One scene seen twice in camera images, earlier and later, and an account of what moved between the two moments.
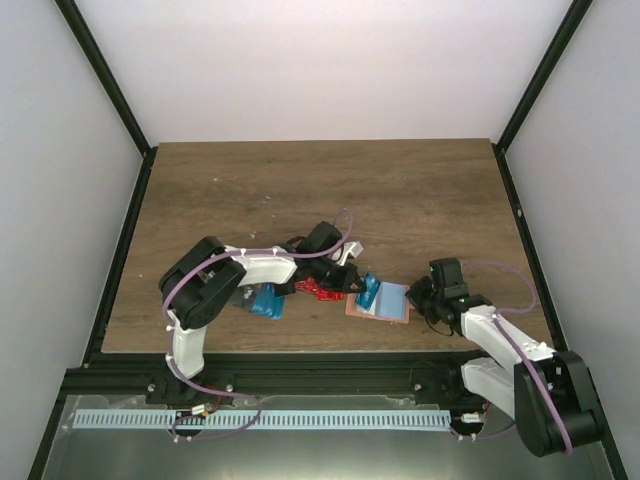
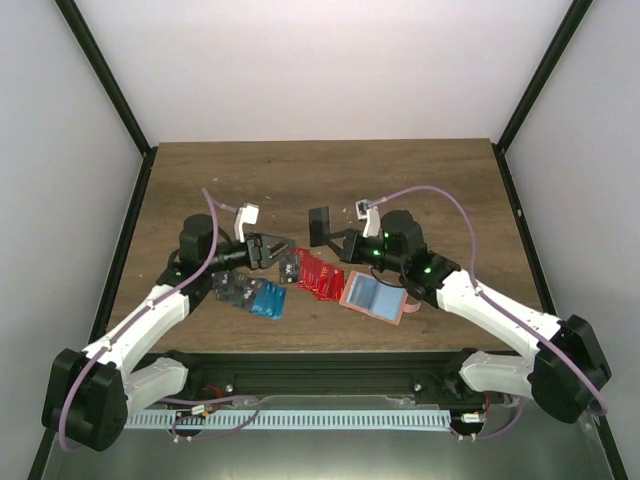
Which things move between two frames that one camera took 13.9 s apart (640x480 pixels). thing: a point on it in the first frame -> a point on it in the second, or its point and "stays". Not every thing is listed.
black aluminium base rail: (252, 374) stays
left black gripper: (350, 273) -> (260, 257)
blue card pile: (266, 303) stays
